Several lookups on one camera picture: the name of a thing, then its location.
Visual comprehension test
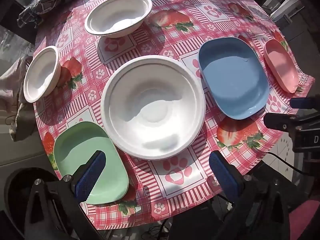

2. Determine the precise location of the strawberry print pink tablecloth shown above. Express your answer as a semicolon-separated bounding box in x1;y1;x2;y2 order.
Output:
32;0;315;230

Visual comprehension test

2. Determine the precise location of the large white bowl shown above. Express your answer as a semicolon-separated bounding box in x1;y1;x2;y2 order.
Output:
101;55;206;161

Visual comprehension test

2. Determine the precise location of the medium white bowl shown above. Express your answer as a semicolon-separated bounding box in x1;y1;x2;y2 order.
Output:
84;0;153;39

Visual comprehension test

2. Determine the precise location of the blue plate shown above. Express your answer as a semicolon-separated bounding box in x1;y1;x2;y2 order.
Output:
198;37;270;120

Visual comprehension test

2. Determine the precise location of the green plate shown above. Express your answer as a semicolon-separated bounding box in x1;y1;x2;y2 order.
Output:
53;121;129;205

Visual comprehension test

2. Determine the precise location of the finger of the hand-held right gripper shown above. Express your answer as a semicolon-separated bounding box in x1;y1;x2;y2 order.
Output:
264;112;299;131
289;97;318;110

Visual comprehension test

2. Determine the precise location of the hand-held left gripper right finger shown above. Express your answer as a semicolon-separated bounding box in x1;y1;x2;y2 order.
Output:
209;151;297;240

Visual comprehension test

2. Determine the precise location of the small white bowl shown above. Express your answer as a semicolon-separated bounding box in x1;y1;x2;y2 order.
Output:
23;45;61;103

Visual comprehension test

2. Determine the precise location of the pink plate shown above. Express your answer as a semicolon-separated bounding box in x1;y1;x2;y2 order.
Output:
264;39;299;94

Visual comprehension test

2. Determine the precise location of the pink fabric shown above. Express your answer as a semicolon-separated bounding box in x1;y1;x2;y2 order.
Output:
287;200;320;240

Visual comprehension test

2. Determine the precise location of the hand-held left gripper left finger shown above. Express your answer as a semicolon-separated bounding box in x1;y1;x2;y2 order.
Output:
25;150;107;240

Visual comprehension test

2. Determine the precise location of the dark plaid cloth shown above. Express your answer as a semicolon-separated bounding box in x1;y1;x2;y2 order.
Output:
17;0;100;27

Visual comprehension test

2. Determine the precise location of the black cable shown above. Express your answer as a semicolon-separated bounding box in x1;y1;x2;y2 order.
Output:
267;152;309;175

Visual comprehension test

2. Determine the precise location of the beige cloth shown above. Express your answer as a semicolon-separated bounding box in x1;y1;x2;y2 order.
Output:
0;55;38;142

